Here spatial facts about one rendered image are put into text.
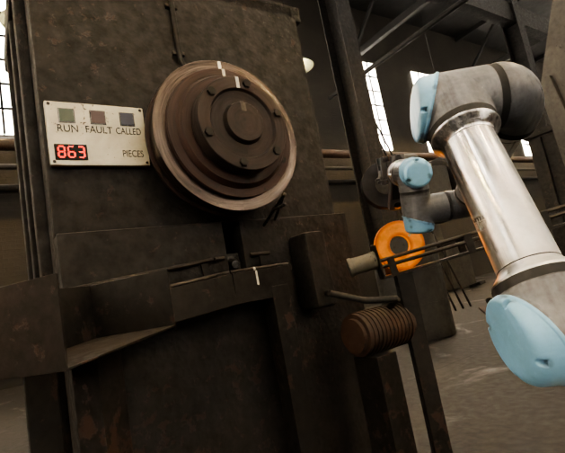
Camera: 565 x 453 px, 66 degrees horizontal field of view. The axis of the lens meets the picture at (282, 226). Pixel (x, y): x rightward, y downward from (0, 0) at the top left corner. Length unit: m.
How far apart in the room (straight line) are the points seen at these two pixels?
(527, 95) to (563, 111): 2.81
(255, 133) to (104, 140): 0.42
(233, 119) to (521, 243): 0.83
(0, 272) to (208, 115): 6.21
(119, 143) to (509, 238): 1.04
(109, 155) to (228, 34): 0.67
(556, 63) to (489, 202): 3.11
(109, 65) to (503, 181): 1.14
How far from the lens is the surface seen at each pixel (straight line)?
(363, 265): 1.37
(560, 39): 3.78
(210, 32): 1.68
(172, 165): 1.21
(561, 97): 3.71
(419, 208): 1.14
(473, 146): 0.75
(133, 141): 1.36
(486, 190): 0.70
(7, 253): 7.27
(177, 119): 1.25
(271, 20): 1.87
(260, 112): 1.32
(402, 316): 1.36
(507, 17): 10.46
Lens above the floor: 0.64
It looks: 8 degrees up
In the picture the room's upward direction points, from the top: 10 degrees counter-clockwise
